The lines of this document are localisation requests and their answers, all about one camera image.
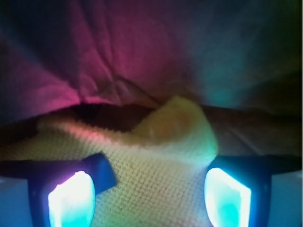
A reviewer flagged black square tape patch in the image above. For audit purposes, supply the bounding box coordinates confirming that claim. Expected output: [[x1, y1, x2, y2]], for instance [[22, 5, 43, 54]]
[[82, 153, 117, 195]]

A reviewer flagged brown paper bag liner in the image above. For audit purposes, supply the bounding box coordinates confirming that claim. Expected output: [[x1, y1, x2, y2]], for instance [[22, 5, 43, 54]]
[[0, 0, 303, 156]]

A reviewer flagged yellow microfiber cloth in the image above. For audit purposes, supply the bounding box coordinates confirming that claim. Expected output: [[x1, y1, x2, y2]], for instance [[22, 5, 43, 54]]
[[0, 96, 218, 227]]

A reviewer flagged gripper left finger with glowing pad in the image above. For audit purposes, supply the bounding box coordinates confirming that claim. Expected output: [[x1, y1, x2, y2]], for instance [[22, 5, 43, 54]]
[[0, 160, 95, 227]]

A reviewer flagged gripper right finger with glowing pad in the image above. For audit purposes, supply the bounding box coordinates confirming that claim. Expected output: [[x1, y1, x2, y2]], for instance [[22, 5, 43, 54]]
[[204, 155, 303, 227]]

